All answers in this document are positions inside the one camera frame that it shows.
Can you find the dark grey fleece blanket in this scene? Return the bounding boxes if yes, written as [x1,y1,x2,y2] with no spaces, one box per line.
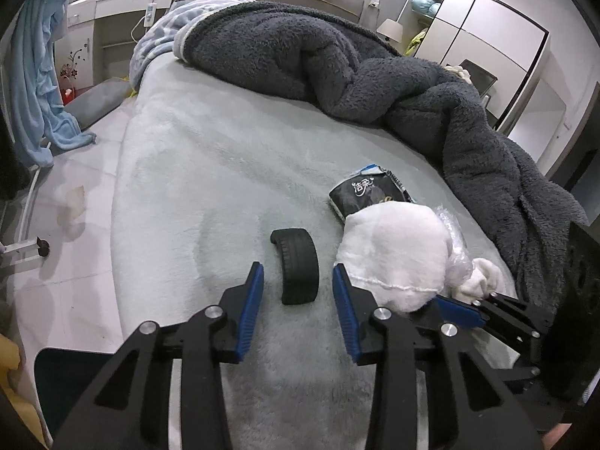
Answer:
[180,1,589,310]

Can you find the light blue cushion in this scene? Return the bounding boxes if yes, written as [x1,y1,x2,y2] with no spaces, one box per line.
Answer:
[411,0,441,18]

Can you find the white sock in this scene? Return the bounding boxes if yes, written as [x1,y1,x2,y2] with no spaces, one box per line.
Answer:
[452,258,504,303]

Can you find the white cloth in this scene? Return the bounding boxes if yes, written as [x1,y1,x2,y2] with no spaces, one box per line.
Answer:
[336,201,458,312]

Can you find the white wardrobe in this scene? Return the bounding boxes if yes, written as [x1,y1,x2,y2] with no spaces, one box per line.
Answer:
[398,0,549,132]

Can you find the yellow plastic box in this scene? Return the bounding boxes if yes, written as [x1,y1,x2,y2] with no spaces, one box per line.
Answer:
[0,335,52,450]

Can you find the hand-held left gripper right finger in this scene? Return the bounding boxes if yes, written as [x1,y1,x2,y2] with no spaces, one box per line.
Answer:
[332,264,545,450]

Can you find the yellow green cloth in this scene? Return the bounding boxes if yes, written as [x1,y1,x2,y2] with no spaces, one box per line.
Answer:
[405,28,427,56]

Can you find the bed with pale green sheet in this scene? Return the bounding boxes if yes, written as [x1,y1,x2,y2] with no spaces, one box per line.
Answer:
[112,51,521,450]

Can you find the white clothes rack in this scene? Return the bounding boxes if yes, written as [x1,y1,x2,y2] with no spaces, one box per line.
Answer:
[0,141,50,263]

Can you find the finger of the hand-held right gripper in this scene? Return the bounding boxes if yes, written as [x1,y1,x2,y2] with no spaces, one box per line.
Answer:
[485,291,556,338]
[433,295,540,383]

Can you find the black hanging garment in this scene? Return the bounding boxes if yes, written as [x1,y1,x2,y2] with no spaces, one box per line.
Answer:
[0,117,29,202]

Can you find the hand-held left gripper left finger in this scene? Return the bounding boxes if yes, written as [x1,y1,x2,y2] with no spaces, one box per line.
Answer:
[54,261,266,450]

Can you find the white bedside lamp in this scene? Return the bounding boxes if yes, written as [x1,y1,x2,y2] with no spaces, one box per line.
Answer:
[376,19,403,43]

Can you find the grey floor mat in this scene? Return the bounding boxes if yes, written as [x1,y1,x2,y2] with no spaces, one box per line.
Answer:
[63,77,134,129]

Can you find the light blue hanging towel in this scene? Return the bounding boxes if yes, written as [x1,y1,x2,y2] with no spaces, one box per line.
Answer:
[9,0,97,167]

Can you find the white dressing table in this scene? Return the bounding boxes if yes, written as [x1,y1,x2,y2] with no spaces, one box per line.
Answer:
[66,0,181,90]

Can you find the white plush toy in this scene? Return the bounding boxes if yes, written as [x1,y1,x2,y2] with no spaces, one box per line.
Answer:
[443,64,474,85]

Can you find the light blue blanket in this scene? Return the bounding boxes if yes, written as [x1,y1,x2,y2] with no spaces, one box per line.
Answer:
[129,0,256,95]

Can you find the black tissue packet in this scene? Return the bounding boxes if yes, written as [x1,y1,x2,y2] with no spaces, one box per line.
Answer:
[329,164,413,221]

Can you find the clear plastic bag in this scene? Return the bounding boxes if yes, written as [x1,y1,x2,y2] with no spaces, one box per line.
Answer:
[431,205,472,291]

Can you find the dark teal bin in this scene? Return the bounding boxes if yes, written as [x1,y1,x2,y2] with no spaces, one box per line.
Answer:
[35,347,125,437]

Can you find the black curved tire piece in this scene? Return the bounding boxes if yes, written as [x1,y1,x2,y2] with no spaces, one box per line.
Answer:
[269,228,320,305]

